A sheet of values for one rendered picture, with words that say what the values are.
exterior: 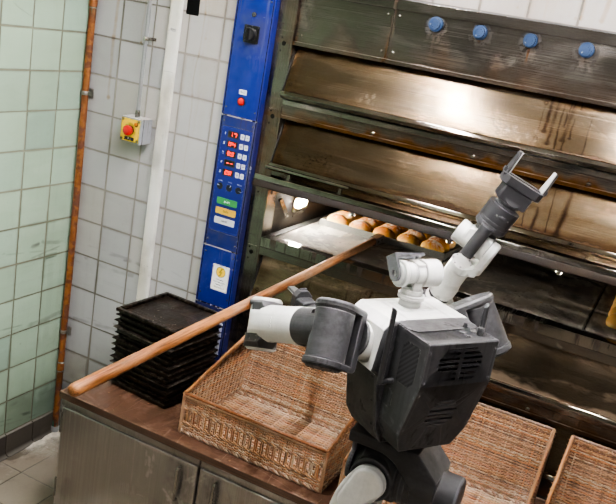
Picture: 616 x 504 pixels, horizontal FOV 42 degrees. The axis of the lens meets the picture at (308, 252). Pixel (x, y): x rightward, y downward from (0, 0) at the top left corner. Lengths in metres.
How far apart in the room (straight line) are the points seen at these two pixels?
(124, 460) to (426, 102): 1.61
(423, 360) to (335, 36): 1.46
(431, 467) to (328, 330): 0.45
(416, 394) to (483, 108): 1.21
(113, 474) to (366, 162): 1.42
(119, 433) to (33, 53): 1.42
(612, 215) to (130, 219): 1.85
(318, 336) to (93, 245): 1.92
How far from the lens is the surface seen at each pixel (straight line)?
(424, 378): 1.72
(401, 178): 2.76
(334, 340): 1.72
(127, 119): 3.22
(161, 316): 2.96
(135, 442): 2.89
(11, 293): 3.42
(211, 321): 2.12
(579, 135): 2.61
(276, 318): 1.85
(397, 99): 2.75
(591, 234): 2.63
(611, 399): 2.77
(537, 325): 2.73
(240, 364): 3.05
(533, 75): 2.65
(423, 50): 2.74
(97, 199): 3.45
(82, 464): 3.10
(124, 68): 3.31
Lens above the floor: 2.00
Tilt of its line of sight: 16 degrees down
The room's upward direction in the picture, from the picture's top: 10 degrees clockwise
